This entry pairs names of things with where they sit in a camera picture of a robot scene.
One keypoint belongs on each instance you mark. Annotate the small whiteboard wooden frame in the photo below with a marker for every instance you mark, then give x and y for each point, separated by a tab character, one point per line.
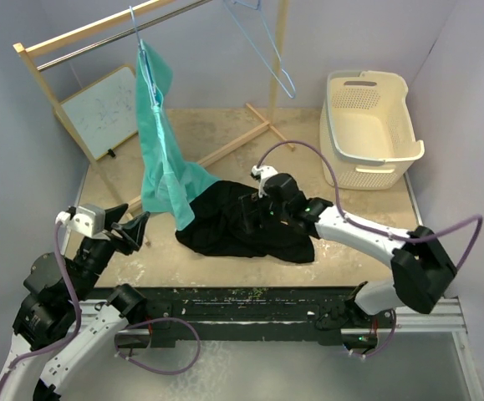
103	113

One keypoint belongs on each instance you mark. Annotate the blue wire hanger of black shirt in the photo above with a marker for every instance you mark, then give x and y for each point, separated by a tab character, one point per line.
266	48

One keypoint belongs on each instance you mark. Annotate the black t shirt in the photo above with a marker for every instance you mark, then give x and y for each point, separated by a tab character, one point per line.
218	229

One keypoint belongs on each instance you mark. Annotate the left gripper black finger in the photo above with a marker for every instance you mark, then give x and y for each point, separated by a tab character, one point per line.
132	233
114	214

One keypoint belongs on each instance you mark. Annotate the blue wire hanger of teal shirt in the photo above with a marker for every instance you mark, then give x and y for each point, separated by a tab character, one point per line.
144	62

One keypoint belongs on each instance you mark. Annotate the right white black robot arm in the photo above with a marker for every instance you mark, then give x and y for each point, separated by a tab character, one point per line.
421	269

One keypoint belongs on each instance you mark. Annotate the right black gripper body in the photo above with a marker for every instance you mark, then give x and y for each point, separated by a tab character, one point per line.
271	213

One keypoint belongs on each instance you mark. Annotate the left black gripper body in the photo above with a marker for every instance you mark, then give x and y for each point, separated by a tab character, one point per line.
112	241

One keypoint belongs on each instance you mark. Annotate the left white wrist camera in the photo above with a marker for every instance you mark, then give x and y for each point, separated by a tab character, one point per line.
87	220

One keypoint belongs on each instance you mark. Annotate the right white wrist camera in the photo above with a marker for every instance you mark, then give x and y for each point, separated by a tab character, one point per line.
262	173

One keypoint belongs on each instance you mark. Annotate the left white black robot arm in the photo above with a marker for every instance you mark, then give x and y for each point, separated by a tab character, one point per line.
49	342

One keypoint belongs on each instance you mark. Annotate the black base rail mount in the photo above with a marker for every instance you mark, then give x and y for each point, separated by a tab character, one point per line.
322	315

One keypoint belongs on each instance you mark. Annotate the teal t shirt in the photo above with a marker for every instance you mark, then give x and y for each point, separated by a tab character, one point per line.
170	183

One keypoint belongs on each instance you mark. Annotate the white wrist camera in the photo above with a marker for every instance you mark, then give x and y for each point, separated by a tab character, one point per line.
262	173
87	220

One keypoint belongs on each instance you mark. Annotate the cream plastic laundry basket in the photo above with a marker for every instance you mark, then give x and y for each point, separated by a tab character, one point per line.
365	130

